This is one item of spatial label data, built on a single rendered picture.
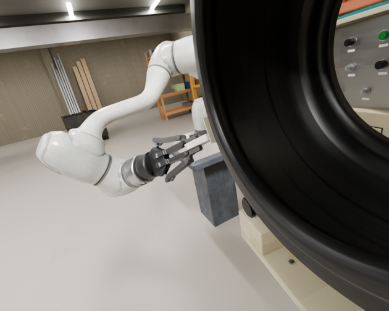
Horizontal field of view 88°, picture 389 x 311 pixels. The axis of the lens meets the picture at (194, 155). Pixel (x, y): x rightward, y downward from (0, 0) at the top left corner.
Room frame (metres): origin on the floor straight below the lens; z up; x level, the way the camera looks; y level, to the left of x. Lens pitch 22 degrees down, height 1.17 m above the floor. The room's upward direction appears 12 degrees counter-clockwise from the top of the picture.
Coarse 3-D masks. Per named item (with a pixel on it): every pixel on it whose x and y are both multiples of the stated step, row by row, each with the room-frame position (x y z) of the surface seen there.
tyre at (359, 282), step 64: (192, 0) 0.40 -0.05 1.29; (256, 0) 0.48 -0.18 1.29; (320, 0) 0.47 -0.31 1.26; (256, 64) 0.50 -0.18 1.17; (320, 64) 0.47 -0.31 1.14; (256, 128) 0.45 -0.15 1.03; (320, 128) 0.44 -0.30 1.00; (256, 192) 0.26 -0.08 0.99; (320, 192) 0.32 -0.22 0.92; (384, 192) 0.29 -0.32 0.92; (320, 256) 0.15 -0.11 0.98; (384, 256) 0.18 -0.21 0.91
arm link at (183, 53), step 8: (184, 40) 0.90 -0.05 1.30; (192, 40) 0.88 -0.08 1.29; (176, 48) 0.90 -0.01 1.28; (184, 48) 0.88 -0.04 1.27; (192, 48) 0.87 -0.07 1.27; (176, 56) 0.90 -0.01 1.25; (184, 56) 0.88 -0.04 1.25; (192, 56) 0.87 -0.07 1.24; (176, 64) 0.91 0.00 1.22; (184, 64) 0.89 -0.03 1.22; (192, 64) 0.88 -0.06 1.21; (184, 72) 0.93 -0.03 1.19; (192, 72) 0.92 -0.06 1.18
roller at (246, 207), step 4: (244, 200) 0.35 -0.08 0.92; (244, 204) 0.35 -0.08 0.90; (248, 204) 0.34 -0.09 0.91; (244, 208) 0.36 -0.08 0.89; (248, 208) 0.34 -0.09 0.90; (252, 208) 0.33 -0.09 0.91; (248, 212) 0.34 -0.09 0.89; (252, 212) 0.33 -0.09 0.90; (252, 216) 0.33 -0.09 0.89; (256, 216) 0.33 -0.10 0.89
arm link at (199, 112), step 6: (198, 102) 1.42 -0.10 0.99; (192, 108) 1.45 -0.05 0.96; (198, 108) 1.40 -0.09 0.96; (204, 108) 1.39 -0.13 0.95; (192, 114) 1.45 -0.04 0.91; (198, 114) 1.40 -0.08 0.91; (204, 114) 1.39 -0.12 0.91; (198, 120) 1.41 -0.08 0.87; (198, 126) 1.41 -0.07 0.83; (204, 126) 1.40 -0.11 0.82
